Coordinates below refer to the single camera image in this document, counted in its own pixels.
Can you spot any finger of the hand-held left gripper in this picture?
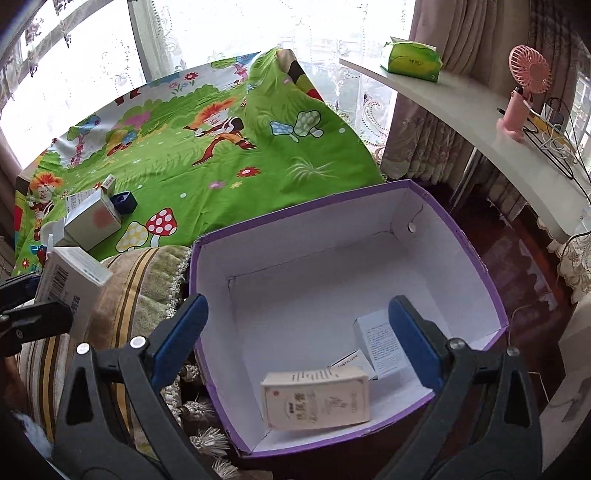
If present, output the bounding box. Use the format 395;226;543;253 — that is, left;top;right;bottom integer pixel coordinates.
0;272;43;303
0;300;75;357

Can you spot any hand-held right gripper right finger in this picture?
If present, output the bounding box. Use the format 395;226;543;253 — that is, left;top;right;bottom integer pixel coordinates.
374;295;543;480

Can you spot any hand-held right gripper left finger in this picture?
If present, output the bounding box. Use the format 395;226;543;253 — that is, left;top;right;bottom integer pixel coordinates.
51;293;218;480

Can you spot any white barcode carton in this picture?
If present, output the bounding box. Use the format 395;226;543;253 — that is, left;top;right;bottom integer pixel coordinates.
34;247;114;342

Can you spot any purple cardboard storage box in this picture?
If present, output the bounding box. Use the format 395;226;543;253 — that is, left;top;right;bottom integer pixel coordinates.
188;179;511;459

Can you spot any white text-printed carton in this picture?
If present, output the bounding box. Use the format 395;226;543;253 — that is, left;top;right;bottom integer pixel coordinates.
353;309;409;380

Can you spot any small flat white carton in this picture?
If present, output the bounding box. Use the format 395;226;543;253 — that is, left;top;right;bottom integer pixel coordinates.
330;348;377;381

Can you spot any white carton with pink dot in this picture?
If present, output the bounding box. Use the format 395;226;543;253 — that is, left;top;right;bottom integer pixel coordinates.
64;189;123;248

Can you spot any pale blue white carton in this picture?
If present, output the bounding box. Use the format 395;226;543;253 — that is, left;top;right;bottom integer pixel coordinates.
64;191;95;215

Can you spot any cream printed carton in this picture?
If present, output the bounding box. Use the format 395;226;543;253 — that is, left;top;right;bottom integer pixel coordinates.
261;369;371;431

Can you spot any white fuzzy sleeve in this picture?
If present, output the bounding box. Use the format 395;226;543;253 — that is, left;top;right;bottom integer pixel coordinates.
13;411;52;457

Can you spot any small dark blue box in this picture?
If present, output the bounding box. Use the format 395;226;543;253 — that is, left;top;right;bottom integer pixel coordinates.
111;191;139;216

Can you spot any white cabinet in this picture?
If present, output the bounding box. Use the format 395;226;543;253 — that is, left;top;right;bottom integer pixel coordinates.
538;300;591;467

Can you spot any green cartoon printed bedsheet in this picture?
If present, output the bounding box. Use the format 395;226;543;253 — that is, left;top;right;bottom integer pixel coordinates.
14;46;386;278

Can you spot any cream lace cloth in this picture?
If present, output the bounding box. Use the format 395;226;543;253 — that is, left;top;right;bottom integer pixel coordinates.
556;233;591;305

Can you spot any white curved shelf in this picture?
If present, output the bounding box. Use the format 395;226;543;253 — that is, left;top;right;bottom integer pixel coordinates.
339;58;591;243

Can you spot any pink handheld fan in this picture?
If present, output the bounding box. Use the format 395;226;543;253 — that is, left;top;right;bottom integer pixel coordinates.
496;45;552;141

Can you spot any green tissue pack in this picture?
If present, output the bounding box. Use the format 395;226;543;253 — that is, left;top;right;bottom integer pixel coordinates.
379;37;444;84

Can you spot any white lace curtain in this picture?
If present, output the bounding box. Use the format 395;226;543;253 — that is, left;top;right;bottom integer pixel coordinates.
0;0;416;167

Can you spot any beige drape curtain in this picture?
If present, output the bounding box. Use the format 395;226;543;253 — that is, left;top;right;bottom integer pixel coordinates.
379;0;522;185

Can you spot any white charging cable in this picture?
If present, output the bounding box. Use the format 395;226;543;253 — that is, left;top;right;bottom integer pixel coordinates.
538;124;578;162

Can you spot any black wire rack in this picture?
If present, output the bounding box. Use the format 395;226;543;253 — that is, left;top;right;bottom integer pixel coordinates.
524;97;591;185

